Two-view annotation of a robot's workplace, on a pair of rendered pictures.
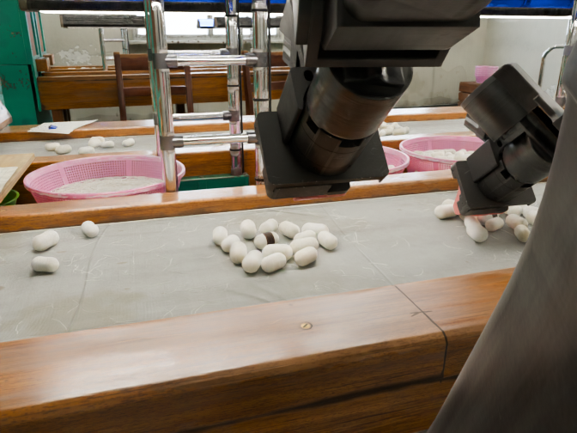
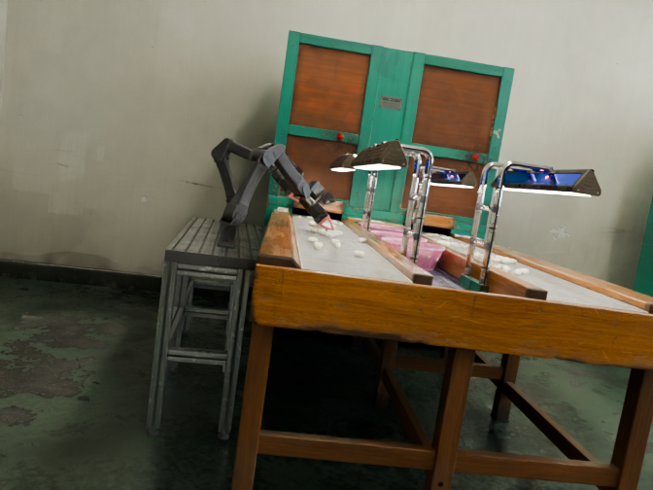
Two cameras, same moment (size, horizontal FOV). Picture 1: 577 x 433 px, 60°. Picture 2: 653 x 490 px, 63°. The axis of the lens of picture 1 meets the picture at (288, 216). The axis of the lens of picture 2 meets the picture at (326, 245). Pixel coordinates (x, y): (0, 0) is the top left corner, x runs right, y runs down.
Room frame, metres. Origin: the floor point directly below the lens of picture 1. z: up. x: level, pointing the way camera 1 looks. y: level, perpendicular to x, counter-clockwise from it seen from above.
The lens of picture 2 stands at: (1.13, -2.61, 0.98)
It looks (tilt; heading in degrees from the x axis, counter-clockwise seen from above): 7 degrees down; 101
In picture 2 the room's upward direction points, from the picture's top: 8 degrees clockwise
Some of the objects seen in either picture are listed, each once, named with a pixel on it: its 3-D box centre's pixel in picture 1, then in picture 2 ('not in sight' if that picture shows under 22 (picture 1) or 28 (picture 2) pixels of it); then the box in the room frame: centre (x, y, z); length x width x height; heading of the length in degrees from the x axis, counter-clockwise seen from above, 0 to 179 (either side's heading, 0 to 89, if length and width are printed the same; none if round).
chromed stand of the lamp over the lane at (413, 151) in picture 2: not in sight; (391, 213); (0.99, -0.84, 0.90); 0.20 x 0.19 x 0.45; 106
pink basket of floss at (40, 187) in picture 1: (111, 197); (380, 234); (0.86, 0.32, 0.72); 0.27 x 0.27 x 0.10
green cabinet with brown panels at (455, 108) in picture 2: not in sight; (383, 134); (0.72, 0.88, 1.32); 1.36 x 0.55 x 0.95; 16
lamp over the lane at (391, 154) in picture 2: not in sight; (375, 156); (0.91, -0.86, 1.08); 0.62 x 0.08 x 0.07; 106
